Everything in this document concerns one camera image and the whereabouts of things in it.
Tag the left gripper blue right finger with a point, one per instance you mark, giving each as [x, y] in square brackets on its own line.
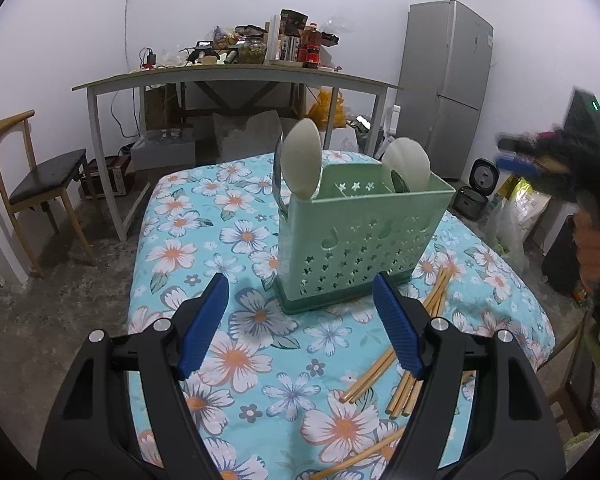
[404, 320]

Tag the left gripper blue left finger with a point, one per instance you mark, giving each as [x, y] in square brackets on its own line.
[196, 322]

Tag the white spoon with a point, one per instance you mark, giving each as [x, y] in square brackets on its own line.
[406, 165]

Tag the cream rice spoon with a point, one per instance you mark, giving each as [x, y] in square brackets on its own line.
[301, 159]

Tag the person's right hand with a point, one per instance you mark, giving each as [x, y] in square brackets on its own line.
[587, 240]

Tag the floral blue tablecloth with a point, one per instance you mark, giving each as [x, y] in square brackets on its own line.
[267, 403]

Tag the clear bag with vegetables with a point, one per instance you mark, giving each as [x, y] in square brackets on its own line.
[504, 235]

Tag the green perforated utensil basket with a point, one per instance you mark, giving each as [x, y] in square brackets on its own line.
[331, 247]

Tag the black rice cooker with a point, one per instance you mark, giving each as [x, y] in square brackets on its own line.
[470, 200]

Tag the silver refrigerator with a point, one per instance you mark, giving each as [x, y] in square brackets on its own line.
[445, 68]

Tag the wooden chair black seat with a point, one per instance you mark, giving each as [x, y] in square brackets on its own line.
[44, 182]

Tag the yellow plastic bag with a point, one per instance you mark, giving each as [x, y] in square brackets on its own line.
[319, 110]

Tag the wooden top desk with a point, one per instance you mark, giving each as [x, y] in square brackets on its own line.
[233, 89]

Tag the green glass jar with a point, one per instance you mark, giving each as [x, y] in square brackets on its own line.
[251, 50]

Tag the red oil bottle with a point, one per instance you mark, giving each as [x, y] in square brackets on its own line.
[310, 46]

